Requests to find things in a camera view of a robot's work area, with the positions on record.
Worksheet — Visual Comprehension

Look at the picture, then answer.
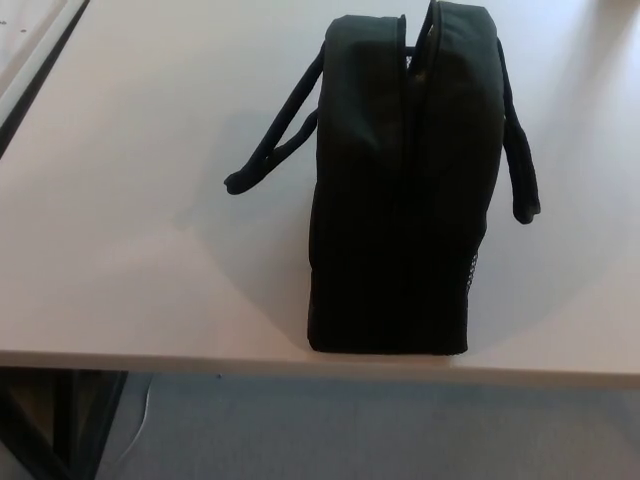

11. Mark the black fabric lunch bag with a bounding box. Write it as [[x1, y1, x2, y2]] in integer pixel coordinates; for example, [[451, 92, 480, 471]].
[[222, 0, 543, 357]]

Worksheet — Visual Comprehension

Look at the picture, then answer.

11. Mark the white floor cable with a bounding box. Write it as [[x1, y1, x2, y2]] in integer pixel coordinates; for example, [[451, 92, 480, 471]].
[[111, 373, 154, 455]]

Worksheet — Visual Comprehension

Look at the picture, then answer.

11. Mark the black metal desk frame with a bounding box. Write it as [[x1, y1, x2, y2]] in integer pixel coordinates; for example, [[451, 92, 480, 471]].
[[0, 366, 129, 480]]

